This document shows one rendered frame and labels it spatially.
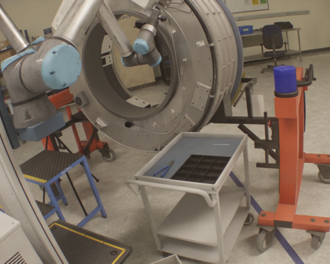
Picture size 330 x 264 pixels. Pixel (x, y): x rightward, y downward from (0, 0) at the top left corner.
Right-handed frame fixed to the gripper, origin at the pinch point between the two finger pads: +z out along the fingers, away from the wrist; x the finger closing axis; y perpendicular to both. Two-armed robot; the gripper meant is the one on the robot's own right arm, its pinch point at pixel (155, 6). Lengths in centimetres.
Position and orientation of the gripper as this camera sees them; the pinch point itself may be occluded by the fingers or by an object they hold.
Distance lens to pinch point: 182.3
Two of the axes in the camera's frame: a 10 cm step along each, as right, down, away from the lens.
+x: 1.4, -3.4, -9.3
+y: 9.5, 3.0, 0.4
